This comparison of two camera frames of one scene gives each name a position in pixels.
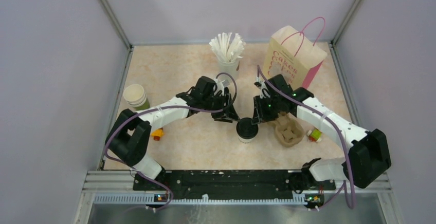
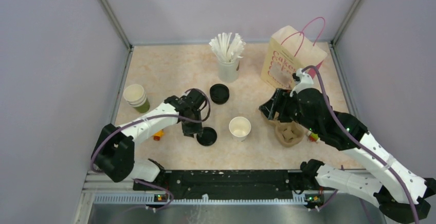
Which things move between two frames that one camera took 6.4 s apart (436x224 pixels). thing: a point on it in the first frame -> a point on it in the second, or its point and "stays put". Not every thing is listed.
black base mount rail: [212, 184] stays put
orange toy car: [157, 134] stays put
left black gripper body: [217, 102] -> [196, 115]
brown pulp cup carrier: [288, 131] stays put
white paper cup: [246, 141] -> [239, 127]
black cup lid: [245, 129] -> [209, 136]
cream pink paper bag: [294, 53] stays put
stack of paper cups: [136, 97] stays put
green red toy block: [314, 135] stays put
